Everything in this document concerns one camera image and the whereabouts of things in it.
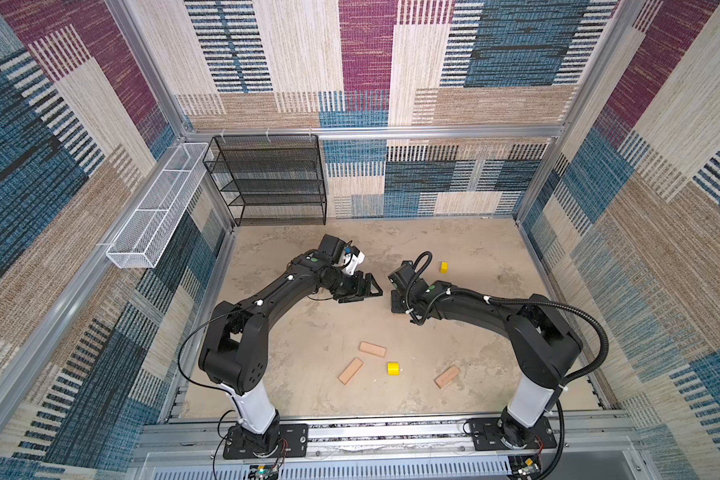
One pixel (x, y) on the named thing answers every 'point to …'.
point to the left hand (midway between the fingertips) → (373, 291)
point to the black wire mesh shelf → (270, 180)
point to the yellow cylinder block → (393, 369)
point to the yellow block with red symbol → (443, 267)
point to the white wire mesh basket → (146, 236)
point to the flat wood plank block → (372, 349)
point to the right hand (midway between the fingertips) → (400, 303)
